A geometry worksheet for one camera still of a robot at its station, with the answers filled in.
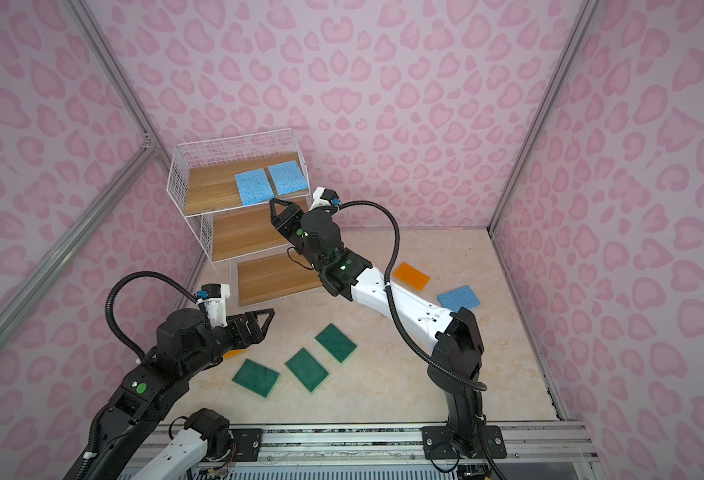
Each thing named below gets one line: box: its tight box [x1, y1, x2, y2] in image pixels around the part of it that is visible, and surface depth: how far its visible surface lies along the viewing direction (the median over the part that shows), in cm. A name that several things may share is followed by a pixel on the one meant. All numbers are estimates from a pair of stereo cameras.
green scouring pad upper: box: [314, 323, 358, 364], surface depth 91 cm
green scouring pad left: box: [232, 358, 281, 399], surface depth 84 cm
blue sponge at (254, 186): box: [234, 168, 275, 206], surface depth 74 cm
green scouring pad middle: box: [285, 347, 329, 393], surface depth 86 cm
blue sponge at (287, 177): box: [267, 160, 308, 196], surface depth 76 cm
